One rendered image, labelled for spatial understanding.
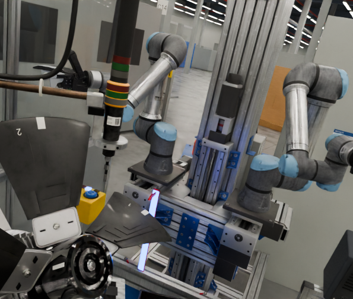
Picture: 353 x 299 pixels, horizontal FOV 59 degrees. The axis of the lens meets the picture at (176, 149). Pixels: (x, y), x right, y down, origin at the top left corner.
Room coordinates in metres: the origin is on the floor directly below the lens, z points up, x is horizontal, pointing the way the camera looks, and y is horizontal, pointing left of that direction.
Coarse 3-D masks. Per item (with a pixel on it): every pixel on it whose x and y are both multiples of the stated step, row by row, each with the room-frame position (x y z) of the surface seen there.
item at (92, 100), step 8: (88, 96) 0.57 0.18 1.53; (96, 96) 0.57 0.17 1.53; (88, 104) 0.57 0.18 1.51; (96, 104) 0.57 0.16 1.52; (88, 112) 0.57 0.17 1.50; (96, 112) 0.57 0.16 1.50; (96, 120) 0.57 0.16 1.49; (96, 128) 0.58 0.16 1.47; (96, 136) 0.58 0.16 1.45; (120, 136) 0.62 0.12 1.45; (96, 144) 0.57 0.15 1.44; (104, 144) 0.56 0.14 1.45; (112, 144) 0.57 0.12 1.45; (120, 144) 0.58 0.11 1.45
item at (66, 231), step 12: (48, 216) 0.56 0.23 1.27; (60, 216) 0.56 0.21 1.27; (72, 216) 0.57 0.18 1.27; (36, 228) 0.54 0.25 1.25; (48, 228) 0.54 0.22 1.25; (60, 228) 0.55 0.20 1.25; (72, 228) 0.55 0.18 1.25; (36, 240) 0.52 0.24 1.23; (48, 240) 0.53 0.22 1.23; (60, 240) 0.53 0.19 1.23
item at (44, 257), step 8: (24, 256) 0.44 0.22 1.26; (32, 256) 0.45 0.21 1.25; (40, 256) 0.46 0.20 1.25; (48, 256) 0.47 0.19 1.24; (24, 264) 0.44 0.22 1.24; (32, 264) 0.45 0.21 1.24; (40, 264) 0.46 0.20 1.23; (16, 272) 0.43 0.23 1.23; (32, 272) 0.45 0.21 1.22; (40, 272) 0.46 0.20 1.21; (8, 280) 0.42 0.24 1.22; (16, 280) 0.43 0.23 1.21; (24, 280) 0.44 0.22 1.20; (32, 280) 0.45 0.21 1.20; (8, 288) 0.42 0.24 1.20; (16, 288) 0.43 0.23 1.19; (24, 288) 0.44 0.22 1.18
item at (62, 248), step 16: (80, 240) 0.50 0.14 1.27; (96, 240) 0.54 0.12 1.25; (64, 256) 0.47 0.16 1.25; (80, 256) 0.48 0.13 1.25; (96, 256) 0.52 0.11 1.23; (48, 272) 0.46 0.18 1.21; (64, 272) 0.45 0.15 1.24; (80, 272) 0.46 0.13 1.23; (96, 272) 0.50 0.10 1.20; (112, 272) 0.52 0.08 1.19; (32, 288) 0.47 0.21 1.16; (48, 288) 0.45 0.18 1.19; (64, 288) 0.44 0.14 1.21; (80, 288) 0.44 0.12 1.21; (96, 288) 0.47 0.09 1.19
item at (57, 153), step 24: (24, 120) 0.67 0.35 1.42; (48, 120) 0.70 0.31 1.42; (72, 120) 0.73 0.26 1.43; (0, 144) 0.61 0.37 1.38; (24, 144) 0.63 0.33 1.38; (48, 144) 0.65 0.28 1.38; (72, 144) 0.68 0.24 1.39; (24, 168) 0.60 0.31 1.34; (48, 168) 0.61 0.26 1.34; (72, 168) 0.64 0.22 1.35; (24, 192) 0.57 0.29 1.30; (48, 192) 0.58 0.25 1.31; (72, 192) 0.60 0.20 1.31
